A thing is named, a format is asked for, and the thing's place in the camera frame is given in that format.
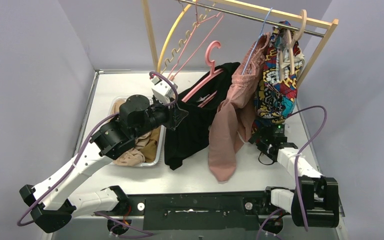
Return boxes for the black shorts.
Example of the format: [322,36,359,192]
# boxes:
[164,62,240,171]

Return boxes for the light blue hanger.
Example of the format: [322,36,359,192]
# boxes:
[241,7,273,75]

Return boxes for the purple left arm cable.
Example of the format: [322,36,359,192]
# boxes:
[16,70,180,239]

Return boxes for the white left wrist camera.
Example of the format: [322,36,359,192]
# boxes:
[150,76,176,105]

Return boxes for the white plastic basket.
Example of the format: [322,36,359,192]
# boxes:
[107,96,166,168]

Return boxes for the wooden clothes rack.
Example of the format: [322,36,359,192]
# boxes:
[141,0,340,89]

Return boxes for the brown shorts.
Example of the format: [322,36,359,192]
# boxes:
[137,127,161,163]

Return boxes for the beige shorts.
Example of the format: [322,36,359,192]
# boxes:
[110,98,153,167]

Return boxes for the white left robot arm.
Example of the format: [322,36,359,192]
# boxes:
[19,94,188,233]

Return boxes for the thick pink plastic hanger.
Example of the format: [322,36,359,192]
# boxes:
[182,40,223,103]

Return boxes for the pink shorts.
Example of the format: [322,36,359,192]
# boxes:
[208,32,270,183]

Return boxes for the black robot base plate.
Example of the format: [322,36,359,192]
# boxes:
[94,190,296,233]

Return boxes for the yellow wire hanger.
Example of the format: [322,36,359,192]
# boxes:
[156,0,218,74]

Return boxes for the colourful comic print shorts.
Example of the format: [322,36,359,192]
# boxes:
[251,26,305,134]

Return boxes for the wooden hanger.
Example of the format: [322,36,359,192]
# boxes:
[285,9,308,75]

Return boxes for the thin pink wire hanger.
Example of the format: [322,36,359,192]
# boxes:
[157,0,224,81]

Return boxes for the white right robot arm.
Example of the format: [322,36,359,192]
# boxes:
[249,124,340,228]

